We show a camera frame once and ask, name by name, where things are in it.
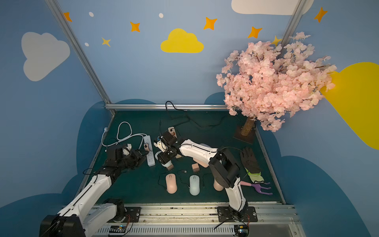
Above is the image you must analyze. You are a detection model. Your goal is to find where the white power strip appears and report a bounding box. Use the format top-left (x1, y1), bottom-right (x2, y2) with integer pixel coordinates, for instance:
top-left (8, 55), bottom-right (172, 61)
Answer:
top-left (143, 135), bottom-right (156, 167)

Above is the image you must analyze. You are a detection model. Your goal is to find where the black USB charging cable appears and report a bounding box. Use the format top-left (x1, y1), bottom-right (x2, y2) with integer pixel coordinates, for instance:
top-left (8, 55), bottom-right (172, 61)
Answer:
top-left (177, 169), bottom-right (190, 188)

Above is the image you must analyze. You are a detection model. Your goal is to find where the pink USB charger plug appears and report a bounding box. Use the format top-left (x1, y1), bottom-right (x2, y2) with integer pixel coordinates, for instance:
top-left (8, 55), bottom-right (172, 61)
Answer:
top-left (191, 163), bottom-right (200, 173)

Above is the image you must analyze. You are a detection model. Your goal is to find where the pink wireless mouse front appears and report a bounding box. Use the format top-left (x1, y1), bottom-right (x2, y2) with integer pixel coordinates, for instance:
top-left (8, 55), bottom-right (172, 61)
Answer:
top-left (165, 173), bottom-right (178, 194)

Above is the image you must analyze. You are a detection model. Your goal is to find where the pink wireless mouse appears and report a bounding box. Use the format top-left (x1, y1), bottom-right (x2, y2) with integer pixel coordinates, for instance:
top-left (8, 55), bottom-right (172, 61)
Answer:
top-left (213, 180), bottom-right (224, 192)
top-left (165, 173), bottom-right (178, 194)

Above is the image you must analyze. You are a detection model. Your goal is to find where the light blue wireless mouse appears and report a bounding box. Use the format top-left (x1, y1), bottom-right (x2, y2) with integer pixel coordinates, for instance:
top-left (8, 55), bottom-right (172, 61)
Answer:
top-left (189, 175), bottom-right (200, 196)

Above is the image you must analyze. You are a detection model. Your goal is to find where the light green wireless mouse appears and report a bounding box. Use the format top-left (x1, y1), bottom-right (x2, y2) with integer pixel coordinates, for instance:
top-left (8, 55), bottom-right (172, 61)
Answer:
top-left (155, 151), bottom-right (172, 168)

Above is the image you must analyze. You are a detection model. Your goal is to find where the peach wireless mouse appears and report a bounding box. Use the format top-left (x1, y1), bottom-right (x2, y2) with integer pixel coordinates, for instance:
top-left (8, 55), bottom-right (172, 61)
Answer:
top-left (193, 158), bottom-right (209, 168)

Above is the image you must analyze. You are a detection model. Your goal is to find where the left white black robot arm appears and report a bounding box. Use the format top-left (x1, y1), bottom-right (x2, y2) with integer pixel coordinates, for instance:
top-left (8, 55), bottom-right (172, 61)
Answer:
top-left (39, 148), bottom-right (148, 237)

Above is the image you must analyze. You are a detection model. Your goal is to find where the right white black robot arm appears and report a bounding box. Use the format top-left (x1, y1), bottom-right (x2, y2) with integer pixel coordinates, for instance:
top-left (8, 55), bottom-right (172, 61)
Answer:
top-left (154, 131), bottom-right (248, 215)

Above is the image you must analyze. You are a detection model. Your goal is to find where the beige wooden power strip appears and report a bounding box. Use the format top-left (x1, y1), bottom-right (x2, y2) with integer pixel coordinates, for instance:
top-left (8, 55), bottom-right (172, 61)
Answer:
top-left (168, 126), bottom-right (177, 138)

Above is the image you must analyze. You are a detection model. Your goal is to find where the green circuit board left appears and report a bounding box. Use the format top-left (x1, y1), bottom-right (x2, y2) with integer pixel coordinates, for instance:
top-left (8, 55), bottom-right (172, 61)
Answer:
top-left (108, 225), bottom-right (128, 237)

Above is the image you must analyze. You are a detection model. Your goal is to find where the green circuit board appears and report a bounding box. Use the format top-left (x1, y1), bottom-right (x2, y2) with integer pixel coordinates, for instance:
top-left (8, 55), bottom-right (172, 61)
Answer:
top-left (108, 225), bottom-right (128, 237)
top-left (234, 225), bottom-right (249, 237)

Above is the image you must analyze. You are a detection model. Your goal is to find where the black green work glove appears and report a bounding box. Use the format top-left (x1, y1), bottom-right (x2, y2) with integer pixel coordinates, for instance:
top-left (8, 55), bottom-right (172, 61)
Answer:
top-left (240, 147), bottom-right (265, 184)

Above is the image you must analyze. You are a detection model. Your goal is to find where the pink purple garden rake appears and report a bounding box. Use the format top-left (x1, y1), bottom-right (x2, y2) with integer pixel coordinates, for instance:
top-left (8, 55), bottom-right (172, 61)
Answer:
top-left (240, 181), bottom-right (273, 196)

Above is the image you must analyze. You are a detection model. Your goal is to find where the pink cherry blossom tree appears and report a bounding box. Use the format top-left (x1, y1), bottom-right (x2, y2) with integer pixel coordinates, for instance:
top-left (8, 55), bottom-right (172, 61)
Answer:
top-left (216, 32), bottom-right (337, 140)

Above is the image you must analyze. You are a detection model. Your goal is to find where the green circuit board right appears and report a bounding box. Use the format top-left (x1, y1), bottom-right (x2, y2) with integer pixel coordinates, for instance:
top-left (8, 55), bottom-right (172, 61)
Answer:
top-left (234, 225), bottom-right (249, 237)

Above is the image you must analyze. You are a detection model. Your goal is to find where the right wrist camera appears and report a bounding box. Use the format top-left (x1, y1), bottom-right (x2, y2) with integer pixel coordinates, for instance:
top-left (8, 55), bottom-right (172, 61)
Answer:
top-left (154, 136), bottom-right (167, 152)

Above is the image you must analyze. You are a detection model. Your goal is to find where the white power cable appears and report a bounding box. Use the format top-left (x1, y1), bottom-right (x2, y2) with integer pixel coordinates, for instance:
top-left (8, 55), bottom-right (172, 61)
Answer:
top-left (101, 121), bottom-right (148, 149)

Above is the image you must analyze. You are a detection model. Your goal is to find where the black power cable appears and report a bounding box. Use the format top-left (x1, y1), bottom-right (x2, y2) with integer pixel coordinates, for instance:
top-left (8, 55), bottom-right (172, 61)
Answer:
top-left (165, 100), bottom-right (246, 130)

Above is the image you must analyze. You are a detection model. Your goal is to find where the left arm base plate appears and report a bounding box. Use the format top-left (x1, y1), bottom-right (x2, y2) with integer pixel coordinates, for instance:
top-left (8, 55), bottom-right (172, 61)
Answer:
top-left (112, 206), bottom-right (141, 223)

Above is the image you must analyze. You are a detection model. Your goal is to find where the aluminium back frame bar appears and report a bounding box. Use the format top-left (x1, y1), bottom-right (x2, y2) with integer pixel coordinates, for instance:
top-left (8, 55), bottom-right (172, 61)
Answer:
top-left (105, 103), bottom-right (227, 111)

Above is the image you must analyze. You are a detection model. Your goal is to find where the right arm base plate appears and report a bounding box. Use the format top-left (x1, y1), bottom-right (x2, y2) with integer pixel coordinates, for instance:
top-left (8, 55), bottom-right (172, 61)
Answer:
top-left (217, 205), bottom-right (258, 223)

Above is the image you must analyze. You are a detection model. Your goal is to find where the aluminium front rail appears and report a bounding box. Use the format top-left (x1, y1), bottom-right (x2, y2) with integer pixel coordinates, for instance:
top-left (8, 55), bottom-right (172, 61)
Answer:
top-left (90, 202), bottom-right (305, 237)

